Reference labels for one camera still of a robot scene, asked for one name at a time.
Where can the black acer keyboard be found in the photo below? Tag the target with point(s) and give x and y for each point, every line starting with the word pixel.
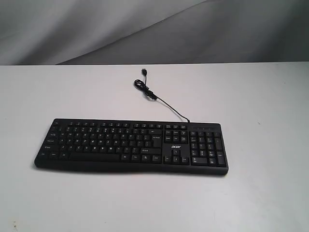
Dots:
pixel 126 146

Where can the grey backdrop cloth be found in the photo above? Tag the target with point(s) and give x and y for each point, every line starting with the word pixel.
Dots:
pixel 88 32

